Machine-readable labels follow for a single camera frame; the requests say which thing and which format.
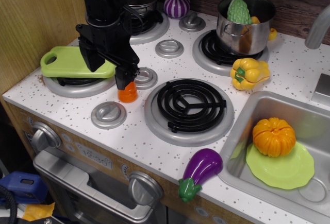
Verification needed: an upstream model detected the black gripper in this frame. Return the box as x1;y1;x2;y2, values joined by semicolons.
76;21;139;90

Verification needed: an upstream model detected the orange toy carrot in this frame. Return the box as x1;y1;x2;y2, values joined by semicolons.
118;81;138;103

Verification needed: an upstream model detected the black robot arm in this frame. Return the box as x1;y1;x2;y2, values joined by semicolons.
76;0;139;90

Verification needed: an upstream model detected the green plastic cutting board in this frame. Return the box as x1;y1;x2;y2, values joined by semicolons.
40;46;115;79

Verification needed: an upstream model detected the middle silver stove knob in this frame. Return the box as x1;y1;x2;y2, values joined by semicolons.
135;67;158;90

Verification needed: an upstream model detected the silver stove knob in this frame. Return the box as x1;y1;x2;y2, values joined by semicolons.
91;101;127;130
135;67;158;90
179;12;206;32

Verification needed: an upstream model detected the front left stove burner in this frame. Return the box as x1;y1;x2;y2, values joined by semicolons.
43;76;115;98

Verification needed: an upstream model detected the stove burner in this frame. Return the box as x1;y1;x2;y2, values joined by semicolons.
144;78;234;147
43;76;115;98
130;11;170;45
192;29;270;77

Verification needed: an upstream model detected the front silver stove knob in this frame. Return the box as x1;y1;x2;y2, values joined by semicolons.
91;101;127;130

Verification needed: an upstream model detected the upper middle silver knob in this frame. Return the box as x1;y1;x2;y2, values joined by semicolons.
155;39;184;59

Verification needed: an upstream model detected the back left stove burner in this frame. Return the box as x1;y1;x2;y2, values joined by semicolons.
130;11;170;45

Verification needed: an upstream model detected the front right stove burner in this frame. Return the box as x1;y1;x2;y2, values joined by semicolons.
144;78;234;147

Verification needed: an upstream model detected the purple white striped toy onion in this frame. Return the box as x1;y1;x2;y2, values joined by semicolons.
163;0;190;19

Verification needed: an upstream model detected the left oven dial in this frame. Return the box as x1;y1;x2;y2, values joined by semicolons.
31;122;62;151

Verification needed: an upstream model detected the oven dial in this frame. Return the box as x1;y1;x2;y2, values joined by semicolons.
31;122;62;151
128;170;163;206

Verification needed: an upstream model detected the back silver stove knob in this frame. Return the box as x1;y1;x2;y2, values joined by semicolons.
179;12;206;32

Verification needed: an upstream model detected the back right stove burner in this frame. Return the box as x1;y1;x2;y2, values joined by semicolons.
192;29;270;77

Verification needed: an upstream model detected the right oven dial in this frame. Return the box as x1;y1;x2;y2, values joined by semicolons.
128;170;163;206

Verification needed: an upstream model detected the purple toy eggplant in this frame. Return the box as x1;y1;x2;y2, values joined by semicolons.
178;148;223;203

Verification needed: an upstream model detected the yellow toy bell pepper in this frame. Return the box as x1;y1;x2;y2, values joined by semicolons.
230;58;270;90

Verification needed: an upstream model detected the green toy bitter gourd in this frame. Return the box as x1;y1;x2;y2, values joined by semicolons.
227;0;252;24

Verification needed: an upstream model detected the silver pot with green vegetable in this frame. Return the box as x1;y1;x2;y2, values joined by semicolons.
216;0;276;56

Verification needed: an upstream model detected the blue device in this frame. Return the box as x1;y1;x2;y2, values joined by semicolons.
1;171;48;204

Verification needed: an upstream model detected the yellow cloth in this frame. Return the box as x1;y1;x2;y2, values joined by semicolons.
22;202;55;221

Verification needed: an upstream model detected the yellow toy behind pot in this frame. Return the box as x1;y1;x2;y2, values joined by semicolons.
268;28;277;41

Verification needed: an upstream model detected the orange toy pumpkin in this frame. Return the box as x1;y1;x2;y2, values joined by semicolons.
252;117;296;158

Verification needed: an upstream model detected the silver faucet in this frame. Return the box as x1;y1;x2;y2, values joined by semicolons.
305;5;329;49

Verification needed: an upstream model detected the light green plastic plate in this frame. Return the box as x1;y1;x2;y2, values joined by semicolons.
246;142;315;190

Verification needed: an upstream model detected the silver toy sink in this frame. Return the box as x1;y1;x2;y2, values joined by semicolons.
220;91;329;223

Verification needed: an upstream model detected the silver oven door handle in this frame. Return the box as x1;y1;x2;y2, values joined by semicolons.
34;151;158;223

